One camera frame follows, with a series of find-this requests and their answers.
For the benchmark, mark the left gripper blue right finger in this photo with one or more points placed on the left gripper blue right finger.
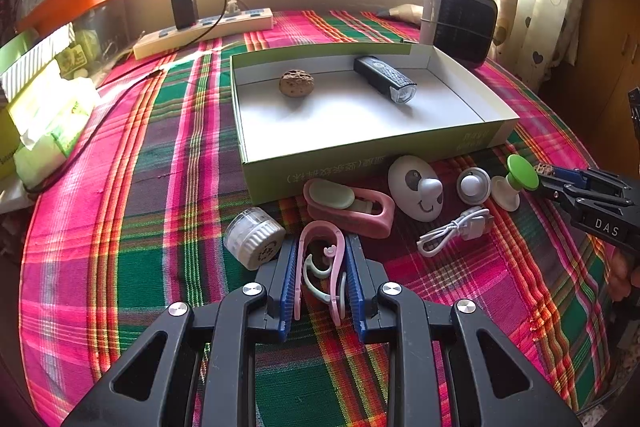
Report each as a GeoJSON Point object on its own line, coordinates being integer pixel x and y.
{"type": "Point", "coordinates": [370, 322]}

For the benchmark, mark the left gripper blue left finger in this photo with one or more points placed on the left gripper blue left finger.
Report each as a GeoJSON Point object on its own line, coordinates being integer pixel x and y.
{"type": "Point", "coordinates": [274, 318]}

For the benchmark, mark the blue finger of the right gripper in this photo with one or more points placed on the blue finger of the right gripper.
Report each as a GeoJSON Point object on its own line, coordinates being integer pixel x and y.
{"type": "Point", "coordinates": [570, 176]}
{"type": "Point", "coordinates": [564, 195]}

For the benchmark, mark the small pink clip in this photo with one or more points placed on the small pink clip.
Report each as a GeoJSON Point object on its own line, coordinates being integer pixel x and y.
{"type": "Point", "coordinates": [319, 267]}

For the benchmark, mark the white cylindrical cap device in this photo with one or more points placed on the white cylindrical cap device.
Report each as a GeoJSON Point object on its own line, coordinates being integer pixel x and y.
{"type": "Point", "coordinates": [253, 238]}

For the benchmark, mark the large pink silicone holder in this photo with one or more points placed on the large pink silicone holder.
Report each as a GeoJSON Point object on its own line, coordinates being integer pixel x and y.
{"type": "Point", "coordinates": [352, 209]}

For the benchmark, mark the small white round suction hook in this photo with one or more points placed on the small white round suction hook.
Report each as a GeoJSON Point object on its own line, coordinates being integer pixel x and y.
{"type": "Point", "coordinates": [474, 186]}

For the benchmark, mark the brown walnut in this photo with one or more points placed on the brown walnut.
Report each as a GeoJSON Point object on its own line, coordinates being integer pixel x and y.
{"type": "Point", "coordinates": [544, 169]}
{"type": "Point", "coordinates": [296, 83]}

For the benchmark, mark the person's right hand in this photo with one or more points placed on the person's right hand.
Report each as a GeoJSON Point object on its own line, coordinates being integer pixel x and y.
{"type": "Point", "coordinates": [621, 276]}

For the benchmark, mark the green white cardboard box tray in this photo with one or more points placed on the green white cardboard box tray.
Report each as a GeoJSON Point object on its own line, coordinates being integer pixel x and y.
{"type": "Point", "coordinates": [345, 130]}

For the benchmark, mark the plaid pink green tablecloth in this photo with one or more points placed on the plaid pink green tablecloth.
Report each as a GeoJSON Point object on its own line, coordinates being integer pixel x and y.
{"type": "Point", "coordinates": [137, 224]}

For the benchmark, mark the white black desk heater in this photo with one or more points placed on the white black desk heater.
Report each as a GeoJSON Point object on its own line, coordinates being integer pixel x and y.
{"type": "Point", "coordinates": [463, 29]}

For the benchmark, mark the black bike light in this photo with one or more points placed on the black bike light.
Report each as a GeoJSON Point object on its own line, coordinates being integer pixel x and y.
{"type": "Point", "coordinates": [395, 86]}

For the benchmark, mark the beige wrapped tool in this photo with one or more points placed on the beige wrapped tool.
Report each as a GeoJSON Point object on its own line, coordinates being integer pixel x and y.
{"type": "Point", "coordinates": [407, 13]}

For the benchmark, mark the beige power strip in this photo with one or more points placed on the beige power strip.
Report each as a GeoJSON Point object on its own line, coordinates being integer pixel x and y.
{"type": "Point", "coordinates": [171, 38]}

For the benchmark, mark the white plug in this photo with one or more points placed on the white plug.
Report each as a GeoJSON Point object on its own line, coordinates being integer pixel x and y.
{"type": "Point", "coordinates": [235, 7]}

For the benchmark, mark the green tissue pack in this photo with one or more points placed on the green tissue pack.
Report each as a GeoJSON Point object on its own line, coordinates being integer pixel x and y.
{"type": "Point", "coordinates": [50, 116]}

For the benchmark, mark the black charger adapter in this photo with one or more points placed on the black charger adapter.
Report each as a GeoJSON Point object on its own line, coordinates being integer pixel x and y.
{"type": "Point", "coordinates": [185, 13]}

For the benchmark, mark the yellow box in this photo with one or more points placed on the yellow box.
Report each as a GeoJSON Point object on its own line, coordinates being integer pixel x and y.
{"type": "Point", "coordinates": [9, 142]}

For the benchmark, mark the green white striped box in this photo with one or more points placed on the green white striped box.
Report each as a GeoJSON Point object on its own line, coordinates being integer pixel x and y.
{"type": "Point", "coordinates": [26, 67]}

